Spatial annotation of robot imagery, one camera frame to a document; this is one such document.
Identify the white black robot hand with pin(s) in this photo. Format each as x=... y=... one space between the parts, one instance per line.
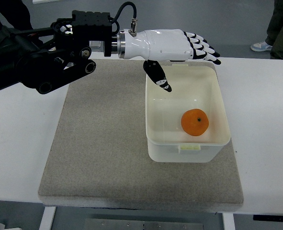
x=159 y=45

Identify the orange fruit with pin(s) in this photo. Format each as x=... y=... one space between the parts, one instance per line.
x=194 y=122

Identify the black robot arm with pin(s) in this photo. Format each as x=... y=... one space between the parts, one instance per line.
x=48 y=58

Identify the white plastic box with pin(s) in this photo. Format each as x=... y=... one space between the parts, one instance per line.
x=194 y=85

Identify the grey felt mat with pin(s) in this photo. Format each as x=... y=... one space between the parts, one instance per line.
x=99 y=155

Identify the person in dark trousers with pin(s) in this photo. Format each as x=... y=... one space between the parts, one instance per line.
x=16 y=13

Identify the white table leg right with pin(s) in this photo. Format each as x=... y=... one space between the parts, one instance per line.
x=228 y=221

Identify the white table leg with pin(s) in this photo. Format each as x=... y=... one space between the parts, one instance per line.
x=47 y=218
x=228 y=221

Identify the white table leg left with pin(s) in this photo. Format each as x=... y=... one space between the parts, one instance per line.
x=47 y=218

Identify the black table control panel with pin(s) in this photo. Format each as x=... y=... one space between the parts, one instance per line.
x=271 y=218

